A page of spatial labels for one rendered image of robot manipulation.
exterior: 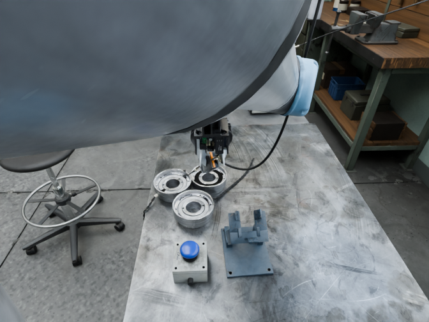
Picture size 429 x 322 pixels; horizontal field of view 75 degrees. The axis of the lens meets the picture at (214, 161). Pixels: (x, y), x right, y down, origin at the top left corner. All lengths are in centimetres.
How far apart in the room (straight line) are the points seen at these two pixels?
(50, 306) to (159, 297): 110
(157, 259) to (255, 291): 22
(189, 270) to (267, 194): 33
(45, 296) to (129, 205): 66
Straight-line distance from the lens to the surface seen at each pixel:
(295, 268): 68
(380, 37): 221
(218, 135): 56
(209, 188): 76
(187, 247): 59
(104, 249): 177
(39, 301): 172
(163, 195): 76
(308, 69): 37
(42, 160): 143
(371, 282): 72
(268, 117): 144
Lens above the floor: 136
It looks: 38 degrees down
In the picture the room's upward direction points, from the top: straight up
